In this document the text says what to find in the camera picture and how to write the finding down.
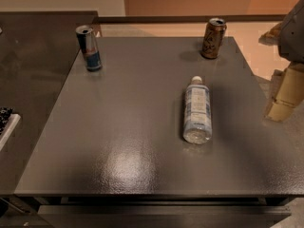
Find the brown gold soda can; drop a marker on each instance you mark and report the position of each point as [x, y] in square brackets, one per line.
[213, 38]

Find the beige taped gripper finger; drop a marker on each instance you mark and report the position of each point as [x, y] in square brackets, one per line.
[286, 92]

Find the red bull can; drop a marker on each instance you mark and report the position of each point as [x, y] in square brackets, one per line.
[88, 46]

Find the clear plastic water bottle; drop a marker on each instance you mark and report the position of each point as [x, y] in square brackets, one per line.
[197, 124]

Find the white tray with black items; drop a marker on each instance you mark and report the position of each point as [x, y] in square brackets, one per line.
[8, 122]

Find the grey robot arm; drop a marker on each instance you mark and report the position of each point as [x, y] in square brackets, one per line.
[291, 36]

